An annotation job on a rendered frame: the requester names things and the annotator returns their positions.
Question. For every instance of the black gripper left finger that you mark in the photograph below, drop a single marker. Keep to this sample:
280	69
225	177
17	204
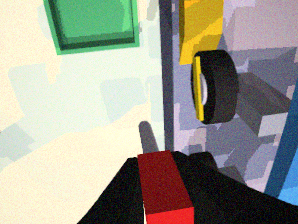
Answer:
121	201

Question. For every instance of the yellow wedge with orange handle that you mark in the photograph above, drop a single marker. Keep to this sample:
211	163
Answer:
200	27

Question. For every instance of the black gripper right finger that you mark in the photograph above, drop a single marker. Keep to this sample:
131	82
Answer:
218	199

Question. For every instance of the pale lilac ramp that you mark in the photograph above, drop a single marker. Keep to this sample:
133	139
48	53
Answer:
261	36

